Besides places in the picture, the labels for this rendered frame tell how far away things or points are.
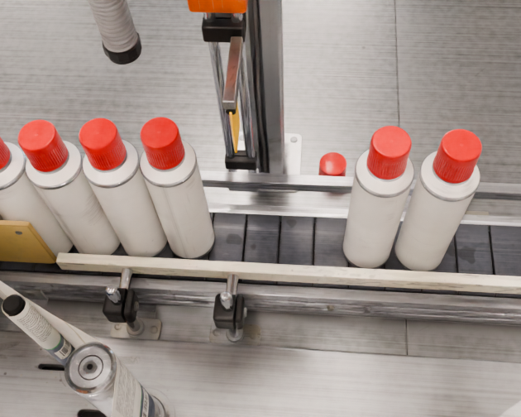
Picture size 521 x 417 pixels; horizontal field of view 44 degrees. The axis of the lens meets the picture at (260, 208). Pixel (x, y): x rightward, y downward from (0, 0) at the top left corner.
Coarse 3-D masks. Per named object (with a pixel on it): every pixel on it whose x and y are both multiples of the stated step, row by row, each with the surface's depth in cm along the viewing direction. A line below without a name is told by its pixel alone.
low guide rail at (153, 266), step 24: (72, 264) 67; (96, 264) 67; (120, 264) 67; (144, 264) 67; (168, 264) 67; (192, 264) 66; (216, 264) 66; (240, 264) 66; (264, 264) 66; (432, 288) 66; (456, 288) 65; (480, 288) 65; (504, 288) 64
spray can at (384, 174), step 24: (384, 144) 52; (408, 144) 52; (360, 168) 56; (384, 168) 53; (408, 168) 56; (360, 192) 57; (384, 192) 55; (408, 192) 57; (360, 216) 60; (384, 216) 58; (360, 240) 64; (384, 240) 63; (360, 264) 68
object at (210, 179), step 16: (208, 176) 66; (224, 176) 66; (240, 176) 66; (256, 176) 66; (272, 176) 66; (288, 176) 66; (304, 176) 66; (320, 176) 65; (336, 176) 65; (336, 192) 66; (480, 192) 64; (496, 192) 64; (512, 192) 64
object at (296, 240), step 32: (224, 224) 72; (256, 224) 72; (288, 224) 72; (320, 224) 72; (160, 256) 71; (224, 256) 71; (256, 256) 70; (288, 256) 70; (320, 256) 70; (448, 256) 69; (480, 256) 69; (512, 256) 69; (352, 288) 68; (384, 288) 69
